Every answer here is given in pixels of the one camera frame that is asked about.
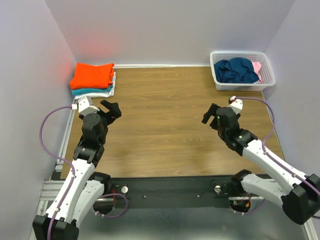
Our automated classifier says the dark blue t shirt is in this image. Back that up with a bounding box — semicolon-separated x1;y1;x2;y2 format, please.
213;57;260;84

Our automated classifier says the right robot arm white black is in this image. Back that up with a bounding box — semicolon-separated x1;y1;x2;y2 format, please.
202;99;320;225

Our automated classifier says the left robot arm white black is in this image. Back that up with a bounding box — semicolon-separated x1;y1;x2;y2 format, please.
32;97;122;240

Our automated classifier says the folded white t shirt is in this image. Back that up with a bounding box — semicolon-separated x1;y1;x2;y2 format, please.
74;73;116;100

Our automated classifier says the folded teal t shirt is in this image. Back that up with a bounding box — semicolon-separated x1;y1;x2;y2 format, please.
71;84;114;96

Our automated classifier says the folded orange t shirt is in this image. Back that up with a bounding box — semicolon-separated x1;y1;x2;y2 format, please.
69;63;114;90

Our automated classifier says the white plastic basket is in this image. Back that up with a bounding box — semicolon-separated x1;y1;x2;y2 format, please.
209;50;276;92

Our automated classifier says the pink t shirt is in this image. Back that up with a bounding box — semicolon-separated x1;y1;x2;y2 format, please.
251;61;262;84

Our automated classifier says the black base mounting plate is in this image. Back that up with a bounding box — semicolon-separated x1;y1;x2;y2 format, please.
92;174;253;216

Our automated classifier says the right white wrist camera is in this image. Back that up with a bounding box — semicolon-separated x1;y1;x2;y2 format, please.
228;96;243;115

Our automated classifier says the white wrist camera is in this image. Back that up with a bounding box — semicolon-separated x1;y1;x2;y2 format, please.
71;96;99;116
228;96;243;115

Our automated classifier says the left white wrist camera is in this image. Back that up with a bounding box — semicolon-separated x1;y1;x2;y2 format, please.
71;96;99;116

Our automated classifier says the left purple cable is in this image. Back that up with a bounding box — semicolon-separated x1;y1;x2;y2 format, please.
39;105;76;240

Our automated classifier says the purple cable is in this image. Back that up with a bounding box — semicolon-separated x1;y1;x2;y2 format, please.
239;96;320;198
39;105;76;240

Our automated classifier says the aluminium rail frame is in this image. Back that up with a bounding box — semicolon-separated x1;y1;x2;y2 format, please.
29;99;76;240

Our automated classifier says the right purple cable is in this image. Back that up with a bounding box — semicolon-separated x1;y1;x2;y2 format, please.
239;96;320;198

